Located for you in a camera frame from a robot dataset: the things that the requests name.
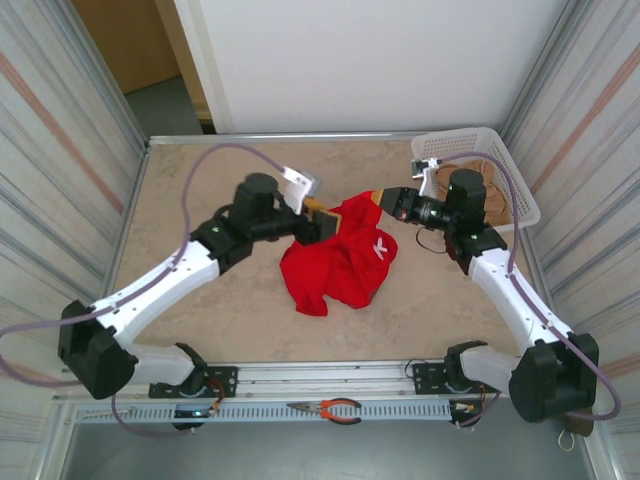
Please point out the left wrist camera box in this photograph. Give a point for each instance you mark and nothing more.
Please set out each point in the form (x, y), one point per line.
(300, 187)

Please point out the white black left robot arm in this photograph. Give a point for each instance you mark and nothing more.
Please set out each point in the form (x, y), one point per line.
(160, 280)

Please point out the aluminium table edge rail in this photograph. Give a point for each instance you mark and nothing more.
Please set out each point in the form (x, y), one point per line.
(325, 136)

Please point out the large dark brown pouch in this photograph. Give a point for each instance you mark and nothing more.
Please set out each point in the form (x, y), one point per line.
(580, 426)

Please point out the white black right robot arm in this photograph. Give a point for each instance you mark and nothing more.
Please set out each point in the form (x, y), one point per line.
(520, 300)

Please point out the brown wooden door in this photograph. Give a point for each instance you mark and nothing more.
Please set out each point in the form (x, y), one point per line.
(125, 40)

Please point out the small circuit board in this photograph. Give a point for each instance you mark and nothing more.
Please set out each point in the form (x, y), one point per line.
(462, 408)
(192, 413)

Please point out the tan crumpled cloth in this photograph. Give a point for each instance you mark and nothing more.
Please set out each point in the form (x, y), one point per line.
(500, 205)

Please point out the white perforated plastic basket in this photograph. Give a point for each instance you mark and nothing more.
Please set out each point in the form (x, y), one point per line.
(520, 165)

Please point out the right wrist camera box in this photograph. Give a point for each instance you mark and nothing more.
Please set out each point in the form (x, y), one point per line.
(430, 181)

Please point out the white door frame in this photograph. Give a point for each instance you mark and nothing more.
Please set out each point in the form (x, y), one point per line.
(200, 60)

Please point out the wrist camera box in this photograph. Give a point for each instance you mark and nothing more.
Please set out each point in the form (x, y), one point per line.
(430, 181)
(300, 187)

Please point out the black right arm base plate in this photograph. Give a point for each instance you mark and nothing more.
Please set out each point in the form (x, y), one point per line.
(425, 375)

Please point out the red t-shirt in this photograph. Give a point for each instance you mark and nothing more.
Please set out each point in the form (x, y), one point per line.
(320, 280)

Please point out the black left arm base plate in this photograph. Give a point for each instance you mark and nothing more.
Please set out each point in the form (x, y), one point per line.
(226, 380)

